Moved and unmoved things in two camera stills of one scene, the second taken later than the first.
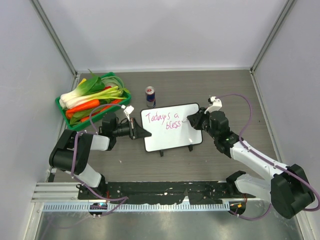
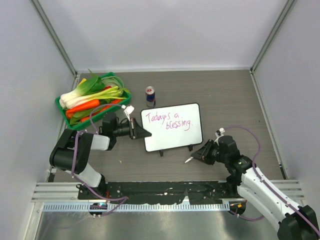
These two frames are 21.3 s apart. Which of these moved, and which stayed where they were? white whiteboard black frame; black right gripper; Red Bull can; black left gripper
Moved: black right gripper
Stayed: white whiteboard black frame; Red Bull can; black left gripper
